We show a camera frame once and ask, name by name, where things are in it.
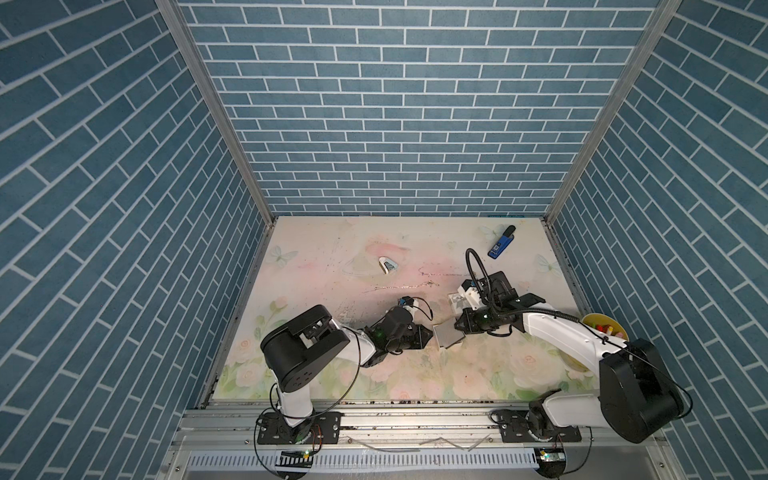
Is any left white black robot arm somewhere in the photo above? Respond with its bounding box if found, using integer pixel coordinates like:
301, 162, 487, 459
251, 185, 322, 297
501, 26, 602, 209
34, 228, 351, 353
260, 297, 434, 429

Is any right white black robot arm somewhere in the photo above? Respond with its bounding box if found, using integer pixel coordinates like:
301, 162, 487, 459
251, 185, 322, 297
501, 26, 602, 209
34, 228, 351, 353
453, 294, 693, 444

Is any blue black stapler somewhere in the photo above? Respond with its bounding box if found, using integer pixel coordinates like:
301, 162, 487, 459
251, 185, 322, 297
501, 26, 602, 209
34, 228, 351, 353
487, 225, 516, 259

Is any yellow pen cup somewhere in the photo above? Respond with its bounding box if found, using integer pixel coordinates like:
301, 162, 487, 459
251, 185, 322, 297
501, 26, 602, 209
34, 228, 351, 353
582, 313, 629, 341

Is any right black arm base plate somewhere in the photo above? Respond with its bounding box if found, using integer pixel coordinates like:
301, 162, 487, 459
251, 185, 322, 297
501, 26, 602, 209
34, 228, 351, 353
489, 409, 582, 443

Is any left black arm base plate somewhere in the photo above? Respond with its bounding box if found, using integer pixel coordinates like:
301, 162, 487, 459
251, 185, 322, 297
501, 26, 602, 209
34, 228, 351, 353
256, 411, 343, 445

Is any aluminium front rail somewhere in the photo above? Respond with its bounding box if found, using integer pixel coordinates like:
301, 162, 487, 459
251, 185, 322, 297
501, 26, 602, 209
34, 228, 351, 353
160, 401, 678, 478

